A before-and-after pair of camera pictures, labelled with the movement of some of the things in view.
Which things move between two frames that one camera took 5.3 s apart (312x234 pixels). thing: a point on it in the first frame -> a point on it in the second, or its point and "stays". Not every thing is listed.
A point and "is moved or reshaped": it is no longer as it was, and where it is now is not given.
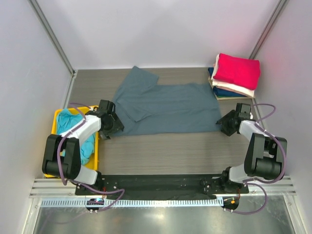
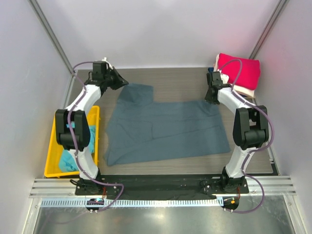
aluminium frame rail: x=54 y=188 stays
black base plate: x=165 y=185 stays
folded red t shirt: x=243 y=71 stays
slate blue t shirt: x=145 y=107 is moved or reshaped
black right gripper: x=224 y=120 -> x=208 y=99
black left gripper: x=117 y=125 -> x=120 y=82
